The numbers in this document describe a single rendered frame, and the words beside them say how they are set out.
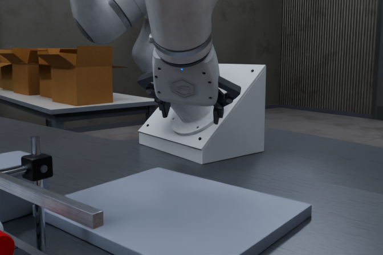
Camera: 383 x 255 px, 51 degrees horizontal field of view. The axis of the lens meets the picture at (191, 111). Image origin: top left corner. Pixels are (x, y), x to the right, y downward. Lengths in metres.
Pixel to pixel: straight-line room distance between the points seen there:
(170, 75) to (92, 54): 2.06
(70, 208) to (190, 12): 0.27
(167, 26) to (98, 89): 2.19
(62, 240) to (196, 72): 0.31
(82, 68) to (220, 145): 1.72
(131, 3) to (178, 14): 0.43
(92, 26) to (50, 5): 4.91
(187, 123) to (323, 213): 0.48
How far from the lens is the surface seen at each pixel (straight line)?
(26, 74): 3.44
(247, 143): 1.10
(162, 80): 0.62
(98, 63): 2.69
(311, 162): 1.07
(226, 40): 7.53
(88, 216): 0.38
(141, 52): 0.98
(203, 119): 1.06
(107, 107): 2.66
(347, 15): 7.88
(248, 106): 1.09
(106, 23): 0.92
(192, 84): 0.61
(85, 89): 2.65
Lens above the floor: 1.10
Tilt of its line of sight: 8 degrees down
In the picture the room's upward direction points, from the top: straight up
